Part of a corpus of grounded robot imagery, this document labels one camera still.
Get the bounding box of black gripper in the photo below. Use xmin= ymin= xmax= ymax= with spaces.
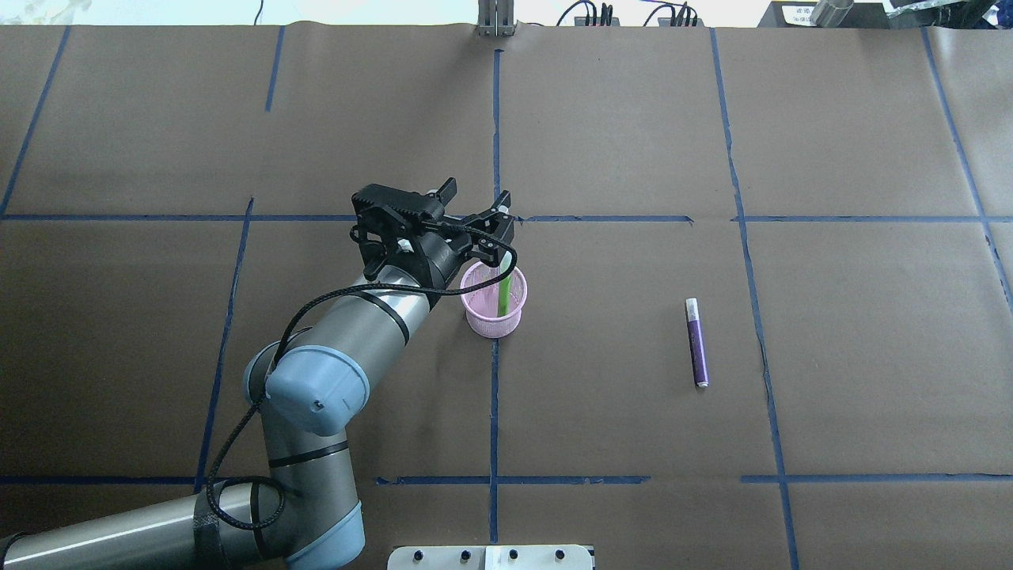
xmin=350 ymin=178 xmax=516 ymax=290

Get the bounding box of green marker pen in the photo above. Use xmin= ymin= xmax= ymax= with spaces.
xmin=496 ymin=253 xmax=513 ymax=317

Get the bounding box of purple marker pen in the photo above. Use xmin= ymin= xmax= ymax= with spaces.
xmin=685 ymin=297 xmax=710 ymax=389

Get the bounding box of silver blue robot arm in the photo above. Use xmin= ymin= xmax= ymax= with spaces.
xmin=2 ymin=178 xmax=517 ymax=569

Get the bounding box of pink mesh pen holder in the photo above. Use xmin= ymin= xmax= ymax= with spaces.
xmin=461 ymin=269 xmax=529 ymax=340

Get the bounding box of aluminium frame post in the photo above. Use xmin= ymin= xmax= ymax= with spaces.
xmin=476 ymin=0 xmax=516 ymax=37

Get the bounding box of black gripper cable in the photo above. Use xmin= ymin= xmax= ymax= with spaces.
xmin=205 ymin=222 xmax=519 ymax=531

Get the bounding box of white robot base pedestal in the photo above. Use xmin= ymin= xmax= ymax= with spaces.
xmin=386 ymin=544 xmax=597 ymax=569

